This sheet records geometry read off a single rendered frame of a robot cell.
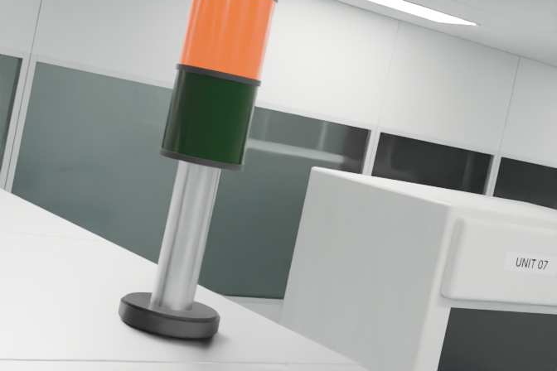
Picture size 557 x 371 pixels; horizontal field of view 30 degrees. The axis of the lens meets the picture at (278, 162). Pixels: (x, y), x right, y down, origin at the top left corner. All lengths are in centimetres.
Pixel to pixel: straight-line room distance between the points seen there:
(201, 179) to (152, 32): 517
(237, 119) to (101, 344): 15
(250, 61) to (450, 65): 662
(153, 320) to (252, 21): 18
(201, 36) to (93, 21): 501
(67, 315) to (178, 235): 8
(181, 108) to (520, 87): 720
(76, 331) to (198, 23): 18
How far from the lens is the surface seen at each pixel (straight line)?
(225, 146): 59
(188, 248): 60
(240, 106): 59
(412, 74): 696
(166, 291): 61
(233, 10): 59
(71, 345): 54
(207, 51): 59
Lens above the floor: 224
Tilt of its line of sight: 3 degrees down
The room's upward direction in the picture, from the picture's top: 12 degrees clockwise
